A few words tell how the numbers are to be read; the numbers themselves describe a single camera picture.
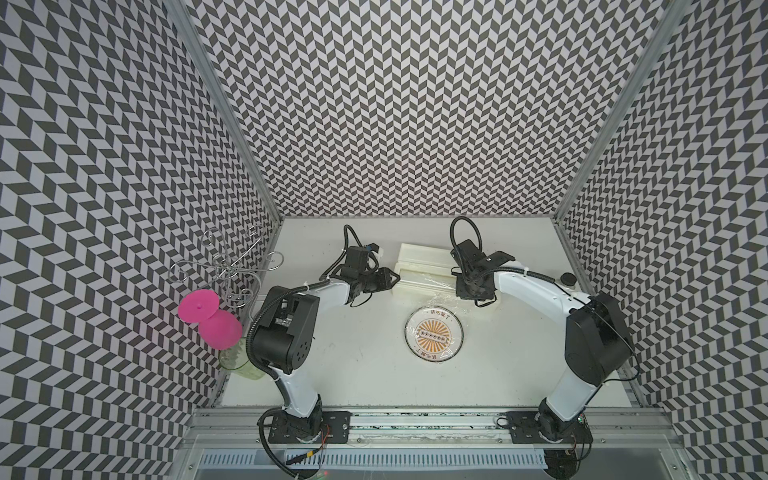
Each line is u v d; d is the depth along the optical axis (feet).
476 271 2.10
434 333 2.92
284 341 1.58
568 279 2.90
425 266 3.41
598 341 1.51
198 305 1.96
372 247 2.93
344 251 2.53
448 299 2.93
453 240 2.37
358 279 2.53
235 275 3.18
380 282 2.77
